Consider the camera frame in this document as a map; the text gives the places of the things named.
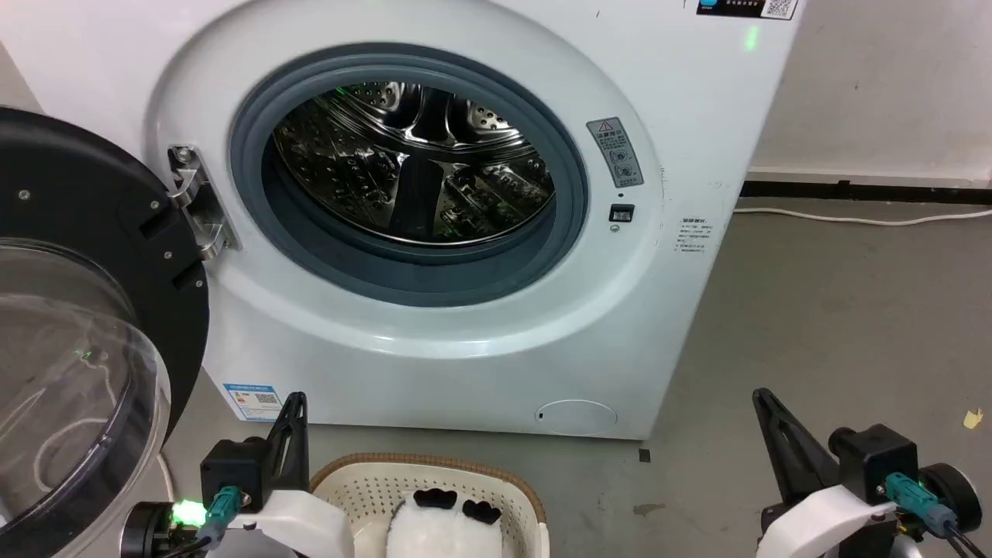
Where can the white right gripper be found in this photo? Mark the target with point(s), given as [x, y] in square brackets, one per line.
[821, 523]

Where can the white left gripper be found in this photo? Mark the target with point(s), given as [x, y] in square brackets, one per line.
[310, 519]

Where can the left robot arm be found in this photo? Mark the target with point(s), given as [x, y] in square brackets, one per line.
[147, 531]

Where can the white front-loading washing machine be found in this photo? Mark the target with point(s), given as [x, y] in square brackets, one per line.
[434, 372]

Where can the stainless steel washing drum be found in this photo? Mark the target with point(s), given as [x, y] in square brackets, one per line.
[387, 178]

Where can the black washer door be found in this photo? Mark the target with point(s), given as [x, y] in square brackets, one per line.
[70, 232]

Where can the blue energy label sticker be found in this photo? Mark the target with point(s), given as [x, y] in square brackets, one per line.
[256, 401]

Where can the white laundry basket brown rim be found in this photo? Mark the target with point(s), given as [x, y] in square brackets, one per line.
[364, 488]

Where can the white black panda plush toy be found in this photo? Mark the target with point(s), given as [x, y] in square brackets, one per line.
[434, 531]

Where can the yellow paper scrap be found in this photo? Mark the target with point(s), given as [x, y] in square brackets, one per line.
[973, 418]

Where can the round drain filter cover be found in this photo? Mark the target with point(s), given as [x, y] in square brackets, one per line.
[577, 416]

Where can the grey rubber door gasket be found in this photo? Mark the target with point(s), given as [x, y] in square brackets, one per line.
[418, 267]

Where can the metal door hinge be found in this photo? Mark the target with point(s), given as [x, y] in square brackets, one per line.
[198, 201]

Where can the black baseboard strip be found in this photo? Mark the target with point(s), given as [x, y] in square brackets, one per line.
[852, 190]

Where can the black door latch socket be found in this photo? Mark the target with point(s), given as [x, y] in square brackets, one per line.
[621, 212]

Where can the grey warning label sticker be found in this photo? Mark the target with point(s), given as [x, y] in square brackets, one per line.
[616, 151]

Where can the black control panel label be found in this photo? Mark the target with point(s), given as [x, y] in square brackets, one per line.
[744, 8]

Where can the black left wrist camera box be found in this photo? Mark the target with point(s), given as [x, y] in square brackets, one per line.
[232, 465]

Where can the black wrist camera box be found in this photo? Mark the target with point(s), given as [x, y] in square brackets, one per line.
[872, 457]
[232, 465]

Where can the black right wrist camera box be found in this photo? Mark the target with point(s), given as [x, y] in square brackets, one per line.
[872, 457]

